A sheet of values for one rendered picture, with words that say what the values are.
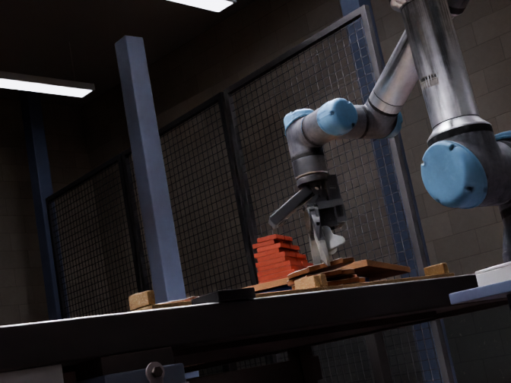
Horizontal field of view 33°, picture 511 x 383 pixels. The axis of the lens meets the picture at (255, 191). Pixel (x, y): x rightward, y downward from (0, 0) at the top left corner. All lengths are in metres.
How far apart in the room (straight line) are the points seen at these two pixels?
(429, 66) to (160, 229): 2.36
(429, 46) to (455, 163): 0.23
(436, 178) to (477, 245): 5.49
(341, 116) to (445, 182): 0.38
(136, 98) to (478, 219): 3.76
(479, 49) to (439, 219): 1.40
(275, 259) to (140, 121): 1.42
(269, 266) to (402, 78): 1.01
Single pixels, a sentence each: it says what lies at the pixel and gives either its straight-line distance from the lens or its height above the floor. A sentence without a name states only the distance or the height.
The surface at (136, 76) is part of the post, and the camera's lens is 3.96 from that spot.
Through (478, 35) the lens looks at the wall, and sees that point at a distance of 7.13.
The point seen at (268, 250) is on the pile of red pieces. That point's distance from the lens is 2.67.
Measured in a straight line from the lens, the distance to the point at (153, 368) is 1.25.
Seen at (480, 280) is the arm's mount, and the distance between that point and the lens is 1.58.
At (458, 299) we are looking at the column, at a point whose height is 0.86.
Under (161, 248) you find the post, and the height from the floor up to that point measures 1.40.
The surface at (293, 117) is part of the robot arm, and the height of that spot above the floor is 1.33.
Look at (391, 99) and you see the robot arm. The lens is 1.86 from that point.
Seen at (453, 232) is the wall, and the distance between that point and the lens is 7.10.
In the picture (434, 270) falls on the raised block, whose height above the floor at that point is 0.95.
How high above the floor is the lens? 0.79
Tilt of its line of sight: 12 degrees up
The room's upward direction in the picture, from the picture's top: 11 degrees counter-clockwise
